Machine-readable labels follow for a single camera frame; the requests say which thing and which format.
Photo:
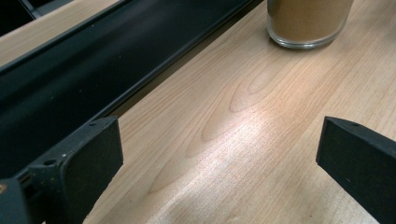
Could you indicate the black two-tier metal rack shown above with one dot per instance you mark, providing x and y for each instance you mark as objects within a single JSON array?
[{"x": 93, "y": 62}]

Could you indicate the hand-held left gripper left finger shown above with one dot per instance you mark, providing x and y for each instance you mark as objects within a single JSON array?
[{"x": 77, "y": 174}]

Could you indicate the spice jar with tan powder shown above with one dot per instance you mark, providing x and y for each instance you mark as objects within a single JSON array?
[{"x": 308, "y": 21}]

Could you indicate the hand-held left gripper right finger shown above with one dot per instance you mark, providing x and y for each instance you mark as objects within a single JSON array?
[{"x": 361, "y": 161}]

